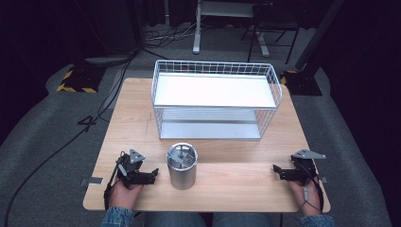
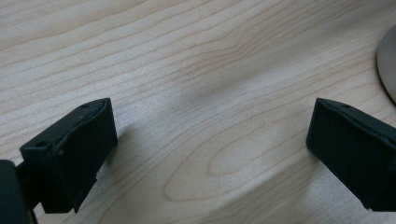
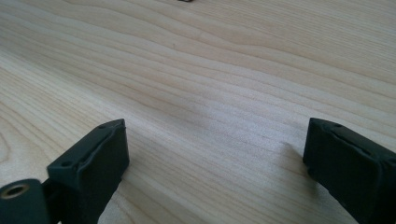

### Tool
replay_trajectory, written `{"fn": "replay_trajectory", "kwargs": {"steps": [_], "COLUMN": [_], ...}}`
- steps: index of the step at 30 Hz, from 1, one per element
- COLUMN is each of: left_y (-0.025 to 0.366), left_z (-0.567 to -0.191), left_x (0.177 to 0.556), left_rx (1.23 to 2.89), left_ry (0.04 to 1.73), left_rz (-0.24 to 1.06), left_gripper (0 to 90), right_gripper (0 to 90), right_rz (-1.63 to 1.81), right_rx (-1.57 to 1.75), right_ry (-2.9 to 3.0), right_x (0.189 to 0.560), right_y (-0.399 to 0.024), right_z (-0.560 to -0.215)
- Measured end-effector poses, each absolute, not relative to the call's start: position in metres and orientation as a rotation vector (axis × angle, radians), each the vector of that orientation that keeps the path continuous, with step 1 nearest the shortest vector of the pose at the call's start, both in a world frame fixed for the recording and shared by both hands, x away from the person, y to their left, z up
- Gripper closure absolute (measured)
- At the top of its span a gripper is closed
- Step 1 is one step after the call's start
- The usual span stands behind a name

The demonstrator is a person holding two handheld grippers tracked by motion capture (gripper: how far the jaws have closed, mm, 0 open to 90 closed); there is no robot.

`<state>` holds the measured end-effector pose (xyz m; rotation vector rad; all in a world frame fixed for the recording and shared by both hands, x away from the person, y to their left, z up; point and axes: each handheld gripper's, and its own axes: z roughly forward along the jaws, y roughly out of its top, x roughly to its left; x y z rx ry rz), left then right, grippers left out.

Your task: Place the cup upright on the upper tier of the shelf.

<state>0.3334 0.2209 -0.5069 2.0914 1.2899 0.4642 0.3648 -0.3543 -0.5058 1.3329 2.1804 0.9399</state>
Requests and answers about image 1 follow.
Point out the small grey tape strip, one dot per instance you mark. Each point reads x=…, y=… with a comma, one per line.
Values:
x=323, y=180

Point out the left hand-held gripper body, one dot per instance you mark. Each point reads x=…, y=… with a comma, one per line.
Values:
x=127, y=168

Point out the black slanted stand pole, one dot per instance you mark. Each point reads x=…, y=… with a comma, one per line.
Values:
x=318, y=34

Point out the black chair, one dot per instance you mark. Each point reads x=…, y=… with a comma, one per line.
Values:
x=274, y=22

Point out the white metal desk frame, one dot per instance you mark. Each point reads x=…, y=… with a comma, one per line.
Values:
x=220, y=9

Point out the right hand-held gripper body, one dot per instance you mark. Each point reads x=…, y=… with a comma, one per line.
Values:
x=304, y=171

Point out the person's right hand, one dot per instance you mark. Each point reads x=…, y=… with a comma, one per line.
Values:
x=310, y=201

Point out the black stand base striped tape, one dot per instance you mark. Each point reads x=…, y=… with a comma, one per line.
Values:
x=301, y=83
x=80, y=78

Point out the silver metal canister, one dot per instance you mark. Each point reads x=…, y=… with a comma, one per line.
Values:
x=182, y=171

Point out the person's left hand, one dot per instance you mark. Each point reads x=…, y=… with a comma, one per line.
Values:
x=123, y=197

